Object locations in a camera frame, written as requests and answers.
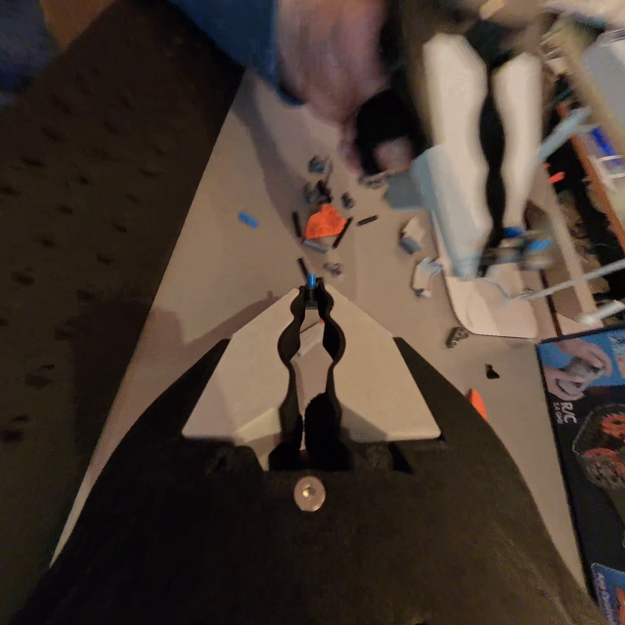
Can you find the black connector with blue pin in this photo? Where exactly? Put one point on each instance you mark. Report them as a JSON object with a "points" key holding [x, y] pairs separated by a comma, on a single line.
{"points": [[310, 295]]}

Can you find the orange connector with blue pins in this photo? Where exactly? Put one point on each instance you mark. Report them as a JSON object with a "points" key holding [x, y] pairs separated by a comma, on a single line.
{"points": [[512, 233]]}

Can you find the person's left forearm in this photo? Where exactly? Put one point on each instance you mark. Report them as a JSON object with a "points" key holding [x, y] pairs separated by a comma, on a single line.
{"points": [[234, 29]]}

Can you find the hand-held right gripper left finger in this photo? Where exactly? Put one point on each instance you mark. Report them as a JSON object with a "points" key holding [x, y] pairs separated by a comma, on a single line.
{"points": [[239, 390]]}

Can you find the white book stand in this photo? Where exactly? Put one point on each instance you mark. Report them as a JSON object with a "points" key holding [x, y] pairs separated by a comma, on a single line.
{"points": [[488, 312]]}

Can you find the grey curved panel piece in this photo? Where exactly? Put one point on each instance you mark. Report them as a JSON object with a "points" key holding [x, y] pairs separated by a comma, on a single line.
{"points": [[425, 271]]}

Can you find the person's left hand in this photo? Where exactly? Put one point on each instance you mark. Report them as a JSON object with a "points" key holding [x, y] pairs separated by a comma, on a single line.
{"points": [[332, 58]]}

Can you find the blue axle pin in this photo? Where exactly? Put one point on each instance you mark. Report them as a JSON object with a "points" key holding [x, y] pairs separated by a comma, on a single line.
{"points": [[248, 220]]}

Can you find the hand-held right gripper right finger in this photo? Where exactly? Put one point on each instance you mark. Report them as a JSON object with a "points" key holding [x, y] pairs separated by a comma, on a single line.
{"points": [[385, 390]]}

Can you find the blue toy cardboard box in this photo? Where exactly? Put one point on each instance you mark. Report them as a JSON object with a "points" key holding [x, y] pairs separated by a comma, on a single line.
{"points": [[586, 439]]}

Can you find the scattered small black grey pieces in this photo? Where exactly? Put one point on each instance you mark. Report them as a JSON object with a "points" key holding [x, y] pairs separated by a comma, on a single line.
{"points": [[320, 191]]}

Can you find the small black connector piece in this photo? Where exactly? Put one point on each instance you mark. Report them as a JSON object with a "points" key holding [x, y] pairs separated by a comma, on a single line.
{"points": [[491, 372]]}

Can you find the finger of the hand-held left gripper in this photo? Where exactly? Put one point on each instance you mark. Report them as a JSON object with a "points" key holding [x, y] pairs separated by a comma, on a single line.
{"points": [[454, 171], [522, 136]]}

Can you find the dark grey short beam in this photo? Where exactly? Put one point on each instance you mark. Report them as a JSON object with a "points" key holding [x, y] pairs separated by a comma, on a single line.
{"points": [[456, 338]]}

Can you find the orange wedge piece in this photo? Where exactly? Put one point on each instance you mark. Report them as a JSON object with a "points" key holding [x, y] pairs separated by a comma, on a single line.
{"points": [[477, 403], [324, 223]]}

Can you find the grey block piece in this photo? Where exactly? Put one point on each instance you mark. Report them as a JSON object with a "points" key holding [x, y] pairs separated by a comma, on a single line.
{"points": [[412, 237]]}

